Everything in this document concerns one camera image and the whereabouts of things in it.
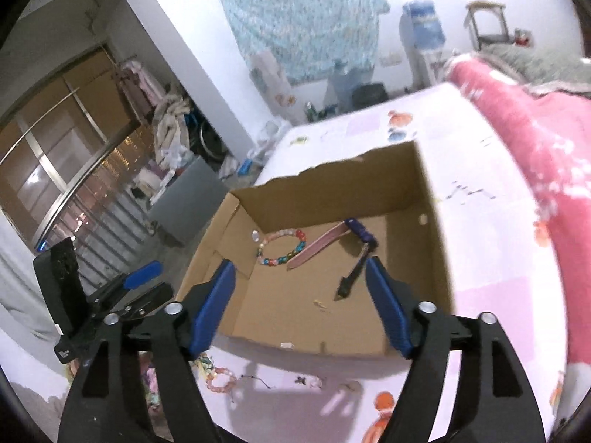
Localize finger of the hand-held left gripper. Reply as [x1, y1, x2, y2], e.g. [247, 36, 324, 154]
[90, 260, 164, 308]
[119, 285, 174, 324]

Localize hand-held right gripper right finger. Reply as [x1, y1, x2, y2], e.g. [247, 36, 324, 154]
[364, 256, 548, 443]

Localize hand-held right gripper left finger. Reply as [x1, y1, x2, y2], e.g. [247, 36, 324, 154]
[58, 259, 237, 443]

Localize pink bead bracelet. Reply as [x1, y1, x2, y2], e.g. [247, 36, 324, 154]
[205, 367, 238, 393]

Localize brown cardboard box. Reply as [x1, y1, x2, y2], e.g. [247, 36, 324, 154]
[175, 141, 458, 359]

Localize blue smartwatch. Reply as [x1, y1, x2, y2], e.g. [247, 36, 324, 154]
[287, 218, 378, 301]

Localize grey cabinet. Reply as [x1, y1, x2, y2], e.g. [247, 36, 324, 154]
[150, 154, 232, 246]

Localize bicycle wheel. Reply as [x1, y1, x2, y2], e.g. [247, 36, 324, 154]
[187, 102, 229, 160]

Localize pile of clothes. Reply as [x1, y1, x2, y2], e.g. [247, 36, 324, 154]
[150, 85, 197, 181]

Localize wooden wardrobe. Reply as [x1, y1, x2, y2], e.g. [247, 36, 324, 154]
[0, 44, 153, 250]

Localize hanging pink clothes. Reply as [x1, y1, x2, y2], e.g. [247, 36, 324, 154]
[113, 58, 160, 121]

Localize black bin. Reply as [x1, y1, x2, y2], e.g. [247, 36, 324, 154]
[352, 83, 389, 109]

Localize clear water jug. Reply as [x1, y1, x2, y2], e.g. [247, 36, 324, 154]
[330, 62, 365, 111]

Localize white plastic bags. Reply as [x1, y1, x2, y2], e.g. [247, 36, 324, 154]
[249, 51, 287, 102]

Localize pink floral blanket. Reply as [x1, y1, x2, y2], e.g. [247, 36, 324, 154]
[445, 53, 591, 379]

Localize white water dispenser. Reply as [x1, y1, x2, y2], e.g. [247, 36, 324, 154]
[406, 46, 458, 91]

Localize grey blanket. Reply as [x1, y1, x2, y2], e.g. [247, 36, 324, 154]
[480, 39, 591, 97]

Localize blue water dispenser bottle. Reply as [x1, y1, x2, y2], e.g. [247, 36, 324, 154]
[401, 0, 446, 51]

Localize wooden stool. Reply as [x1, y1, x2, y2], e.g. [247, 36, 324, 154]
[465, 1, 509, 49]

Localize colourful bead bracelet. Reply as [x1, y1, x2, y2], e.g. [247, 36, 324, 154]
[255, 228, 308, 268]

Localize blue floral wall cloth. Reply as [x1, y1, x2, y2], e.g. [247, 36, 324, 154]
[219, 0, 391, 88]

